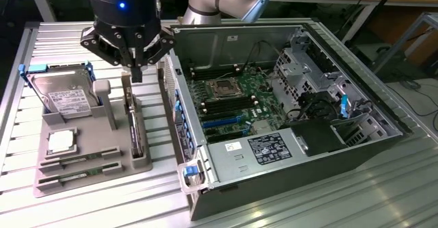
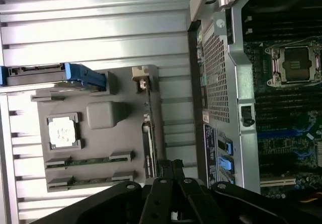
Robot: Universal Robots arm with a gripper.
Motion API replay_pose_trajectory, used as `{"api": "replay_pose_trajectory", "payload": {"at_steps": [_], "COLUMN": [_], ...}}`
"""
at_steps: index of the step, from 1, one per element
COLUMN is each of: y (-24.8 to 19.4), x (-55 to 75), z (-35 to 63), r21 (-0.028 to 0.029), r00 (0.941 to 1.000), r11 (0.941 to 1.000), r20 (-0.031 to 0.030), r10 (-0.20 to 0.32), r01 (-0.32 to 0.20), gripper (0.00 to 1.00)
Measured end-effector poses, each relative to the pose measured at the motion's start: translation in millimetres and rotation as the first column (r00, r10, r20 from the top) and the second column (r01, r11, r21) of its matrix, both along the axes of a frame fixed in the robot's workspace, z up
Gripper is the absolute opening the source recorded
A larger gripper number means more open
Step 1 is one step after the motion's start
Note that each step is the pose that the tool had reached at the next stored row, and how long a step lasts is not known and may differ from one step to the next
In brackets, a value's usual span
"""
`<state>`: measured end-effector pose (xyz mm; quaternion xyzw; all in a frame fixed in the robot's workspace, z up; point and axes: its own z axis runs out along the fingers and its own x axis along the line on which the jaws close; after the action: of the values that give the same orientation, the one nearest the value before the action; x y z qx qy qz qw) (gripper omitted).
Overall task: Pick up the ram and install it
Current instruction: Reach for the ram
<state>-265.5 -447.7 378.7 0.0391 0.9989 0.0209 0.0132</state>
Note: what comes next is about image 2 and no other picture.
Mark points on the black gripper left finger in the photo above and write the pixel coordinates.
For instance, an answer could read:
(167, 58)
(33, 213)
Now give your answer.
(156, 201)

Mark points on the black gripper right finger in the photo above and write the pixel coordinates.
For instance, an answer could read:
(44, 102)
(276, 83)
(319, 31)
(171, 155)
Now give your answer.
(193, 198)

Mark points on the green RAM stick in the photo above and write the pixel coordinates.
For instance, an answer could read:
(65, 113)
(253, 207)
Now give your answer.
(93, 181)
(88, 161)

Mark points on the blue plastic case latch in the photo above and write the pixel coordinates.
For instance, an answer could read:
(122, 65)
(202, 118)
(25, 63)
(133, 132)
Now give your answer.
(225, 164)
(228, 146)

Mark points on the dark blue label sticker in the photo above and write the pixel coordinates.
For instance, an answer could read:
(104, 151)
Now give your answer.
(210, 153)

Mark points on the black graphics card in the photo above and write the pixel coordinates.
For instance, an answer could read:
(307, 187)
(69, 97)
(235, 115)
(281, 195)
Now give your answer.
(149, 143)

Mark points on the gray plastic parts rack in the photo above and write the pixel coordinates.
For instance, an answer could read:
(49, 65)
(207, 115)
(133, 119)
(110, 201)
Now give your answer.
(100, 141)

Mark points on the white expansion slot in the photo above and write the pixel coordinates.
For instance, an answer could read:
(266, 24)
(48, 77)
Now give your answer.
(276, 182)

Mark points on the dark green motherboard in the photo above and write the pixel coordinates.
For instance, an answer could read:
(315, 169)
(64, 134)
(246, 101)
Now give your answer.
(281, 148)

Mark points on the silver CPU chip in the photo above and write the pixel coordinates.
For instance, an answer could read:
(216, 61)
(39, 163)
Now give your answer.
(64, 133)

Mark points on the silver open PC case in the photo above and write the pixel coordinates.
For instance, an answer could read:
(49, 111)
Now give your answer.
(241, 88)

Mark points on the gray chipset heatsink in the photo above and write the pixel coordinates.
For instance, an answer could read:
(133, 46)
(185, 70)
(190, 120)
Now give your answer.
(318, 152)

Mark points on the disk drive with blue carrier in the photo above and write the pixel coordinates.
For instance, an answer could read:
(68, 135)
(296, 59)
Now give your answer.
(80, 74)

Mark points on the metal CPU socket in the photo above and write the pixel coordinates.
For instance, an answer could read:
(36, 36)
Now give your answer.
(294, 65)

